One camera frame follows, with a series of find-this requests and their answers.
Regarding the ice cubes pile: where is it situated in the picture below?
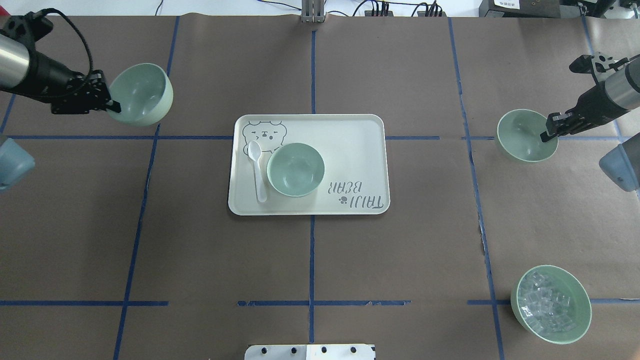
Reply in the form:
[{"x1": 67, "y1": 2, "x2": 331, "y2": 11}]
[{"x1": 515, "y1": 271, "x2": 578, "y2": 336}]

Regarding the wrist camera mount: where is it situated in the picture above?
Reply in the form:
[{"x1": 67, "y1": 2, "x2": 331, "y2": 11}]
[
  {"x1": 569, "y1": 52, "x2": 639, "y2": 85},
  {"x1": 0, "y1": 10, "x2": 54, "y2": 50}
]

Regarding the cream bear serving tray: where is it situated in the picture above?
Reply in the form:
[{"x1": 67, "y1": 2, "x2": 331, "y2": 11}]
[{"x1": 228, "y1": 114, "x2": 391, "y2": 215}]

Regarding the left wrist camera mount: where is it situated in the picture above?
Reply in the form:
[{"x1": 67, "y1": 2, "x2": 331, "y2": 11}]
[{"x1": 0, "y1": 10, "x2": 54, "y2": 50}]

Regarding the black box with label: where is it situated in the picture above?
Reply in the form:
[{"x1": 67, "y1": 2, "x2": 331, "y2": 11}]
[{"x1": 477, "y1": 0, "x2": 561, "y2": 18}]

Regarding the green bowl with ice cubes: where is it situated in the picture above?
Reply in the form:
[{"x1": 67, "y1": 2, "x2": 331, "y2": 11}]
[{"x1": 510, "y1": 264, "x2": 593, "y2": 346}]

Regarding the white plastic spoon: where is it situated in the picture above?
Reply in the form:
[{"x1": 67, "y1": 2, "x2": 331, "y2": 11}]
[{"x1": 247, "y1": 140, "x2": 268, "y2": 203}]

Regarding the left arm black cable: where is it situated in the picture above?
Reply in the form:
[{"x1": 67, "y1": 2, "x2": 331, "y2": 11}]
[{"x1": 30, "y1": 7, "x2": 96, "y2": 98}]

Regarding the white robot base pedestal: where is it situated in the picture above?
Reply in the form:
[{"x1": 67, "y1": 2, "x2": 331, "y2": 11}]
[{"x1": 244, "y1": 343, "x2": 377, "y2": 360}]

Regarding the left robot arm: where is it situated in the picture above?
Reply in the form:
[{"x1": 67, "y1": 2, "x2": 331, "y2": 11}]
[{"x1": 1, "y1": 34, "x2": 122, "y2": 116}]

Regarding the green bowl on tray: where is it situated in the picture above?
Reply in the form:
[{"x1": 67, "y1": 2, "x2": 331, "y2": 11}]
[{"x1": 266, "y1": 143, "x2": 326, "y2": 198}]

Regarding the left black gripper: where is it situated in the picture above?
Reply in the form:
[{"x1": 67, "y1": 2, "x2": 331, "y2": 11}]
[{"x1": 27, "y1": 51, "x2": 122, "y2": 115}]

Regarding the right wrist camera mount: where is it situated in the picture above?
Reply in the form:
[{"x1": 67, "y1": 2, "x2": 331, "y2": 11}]
[{"x1": 569, "y1": 52, "x2": 639, "y2": 85}]

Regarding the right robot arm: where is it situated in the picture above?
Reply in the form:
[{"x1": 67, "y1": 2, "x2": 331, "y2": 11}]
[{"x1": 540, "y1": 52, "x2": 640, "y2": 192}]

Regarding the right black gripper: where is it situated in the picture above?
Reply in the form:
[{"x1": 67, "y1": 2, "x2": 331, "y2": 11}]
[{"x1": 540, "y1": 84, "x2": 628, "y2": 143}]

